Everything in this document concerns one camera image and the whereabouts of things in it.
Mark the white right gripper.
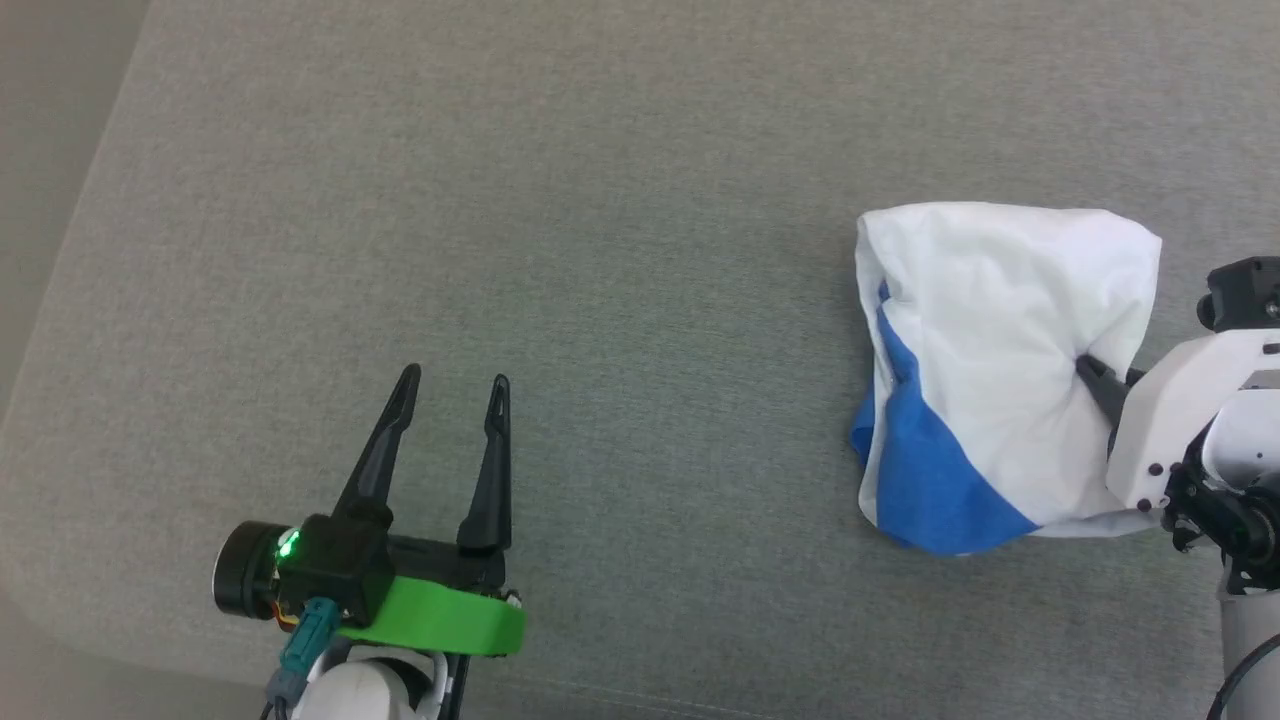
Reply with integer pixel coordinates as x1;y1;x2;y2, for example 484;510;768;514
1074;327;1280;512

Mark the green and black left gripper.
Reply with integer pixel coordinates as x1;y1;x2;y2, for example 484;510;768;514
274;364;528;659

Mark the blue and white raglan shirt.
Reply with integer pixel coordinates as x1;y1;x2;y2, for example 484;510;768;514
850;201;1165;557

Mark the grey fabric sofa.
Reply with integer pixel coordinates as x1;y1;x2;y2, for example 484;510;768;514
0;0;1280;720

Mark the teal plug cable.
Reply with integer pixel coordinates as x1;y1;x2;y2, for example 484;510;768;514
264;597;347;720

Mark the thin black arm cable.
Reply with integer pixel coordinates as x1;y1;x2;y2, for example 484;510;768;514
1205;634;1280;720

